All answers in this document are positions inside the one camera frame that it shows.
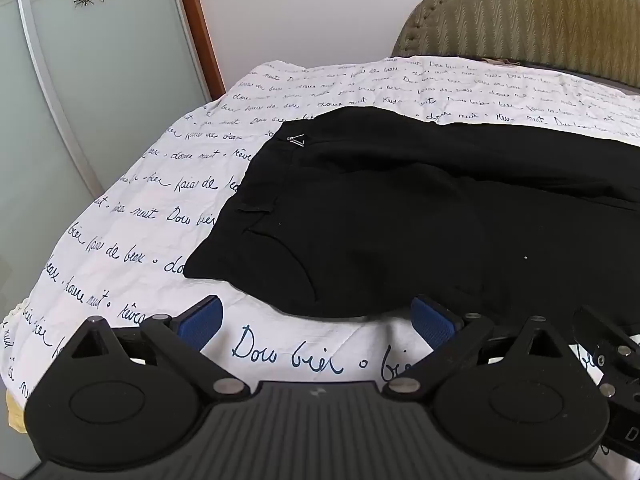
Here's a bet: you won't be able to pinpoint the black pants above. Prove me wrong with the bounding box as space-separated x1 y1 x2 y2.
183 107 639 333

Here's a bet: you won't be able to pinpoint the white script-print bed sheet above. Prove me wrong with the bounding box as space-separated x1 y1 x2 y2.
1 56 639 434

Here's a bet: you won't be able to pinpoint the frosted glass floral door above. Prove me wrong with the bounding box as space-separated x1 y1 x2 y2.
1 0 208 310

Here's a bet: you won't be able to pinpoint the olive upholstered headboard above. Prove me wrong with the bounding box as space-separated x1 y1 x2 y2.
392 0 639 88

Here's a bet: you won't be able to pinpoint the brown wooden door frame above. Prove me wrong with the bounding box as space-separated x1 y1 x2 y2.
178 0 226 100

